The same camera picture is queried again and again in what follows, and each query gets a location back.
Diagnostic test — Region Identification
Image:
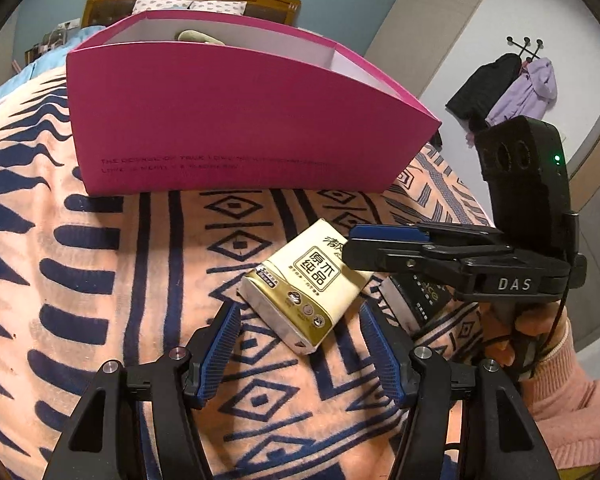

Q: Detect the gold white tissue pack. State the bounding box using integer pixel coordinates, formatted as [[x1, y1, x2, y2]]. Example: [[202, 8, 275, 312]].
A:
[[238, 219, 372, 356]]

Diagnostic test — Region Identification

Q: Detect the pink sweater forearm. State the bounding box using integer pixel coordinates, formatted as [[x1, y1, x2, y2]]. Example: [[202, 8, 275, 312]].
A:
[[521, 318, 600, 474]]

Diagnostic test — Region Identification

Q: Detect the person's right hand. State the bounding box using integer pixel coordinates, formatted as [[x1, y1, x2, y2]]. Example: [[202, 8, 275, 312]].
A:
[[479, 302, 568, 366]]

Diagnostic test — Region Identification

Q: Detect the small black box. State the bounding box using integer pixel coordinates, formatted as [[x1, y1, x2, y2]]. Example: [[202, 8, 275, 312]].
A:
[[379, 273, 451, 333]]

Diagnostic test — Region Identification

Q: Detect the purple jacket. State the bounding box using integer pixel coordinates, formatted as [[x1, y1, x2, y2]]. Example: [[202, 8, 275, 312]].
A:
[[478, 58, 557, 131]]

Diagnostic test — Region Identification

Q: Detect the wooden door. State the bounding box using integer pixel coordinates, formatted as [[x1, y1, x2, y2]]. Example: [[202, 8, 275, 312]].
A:
[[567, 136, 600, 350]]

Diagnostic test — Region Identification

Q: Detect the black jacket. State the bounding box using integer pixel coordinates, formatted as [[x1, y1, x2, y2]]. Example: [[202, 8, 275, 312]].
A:
[[445, 53, 522, 133]]

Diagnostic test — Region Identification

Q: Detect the patterned peach navy blanket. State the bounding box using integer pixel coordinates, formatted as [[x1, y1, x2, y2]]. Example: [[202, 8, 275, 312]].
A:
[[0, 68, 488, 479]]

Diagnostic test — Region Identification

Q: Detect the magenta cardboard box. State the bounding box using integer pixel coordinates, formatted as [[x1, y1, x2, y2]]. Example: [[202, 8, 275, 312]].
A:
[[66, 10, 439, 196]]

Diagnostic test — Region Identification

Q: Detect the green plush toy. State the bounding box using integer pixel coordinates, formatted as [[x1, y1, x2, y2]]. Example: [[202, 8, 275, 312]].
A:
[[175, 29, 224, 46]]

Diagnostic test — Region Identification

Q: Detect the right floral pillow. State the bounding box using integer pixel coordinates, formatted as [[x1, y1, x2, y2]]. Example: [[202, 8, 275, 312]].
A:
[[187, 0, 247, 15]]

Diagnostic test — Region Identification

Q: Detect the floral pillow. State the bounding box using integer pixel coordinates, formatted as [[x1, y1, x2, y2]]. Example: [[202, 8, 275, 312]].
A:
[[187, 0, 247, 15], [132, 0, 193, 14]]

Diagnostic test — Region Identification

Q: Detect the light blue duvet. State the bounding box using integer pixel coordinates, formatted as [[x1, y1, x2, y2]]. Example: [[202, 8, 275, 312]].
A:
[[0, 25, 104, 99]]

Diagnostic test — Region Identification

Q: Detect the left floral pillow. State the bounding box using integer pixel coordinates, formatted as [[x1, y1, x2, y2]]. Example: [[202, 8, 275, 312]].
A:
[[132, 0, 193, 14]]

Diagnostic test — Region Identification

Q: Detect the black wall coat hook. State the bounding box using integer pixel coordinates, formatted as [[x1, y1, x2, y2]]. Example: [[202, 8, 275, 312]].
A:
[[506, 36, 544, 63]]

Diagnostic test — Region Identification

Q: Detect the black cable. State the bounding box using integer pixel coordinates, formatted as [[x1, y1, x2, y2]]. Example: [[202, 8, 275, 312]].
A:
[[482, 211, 581, 378]]

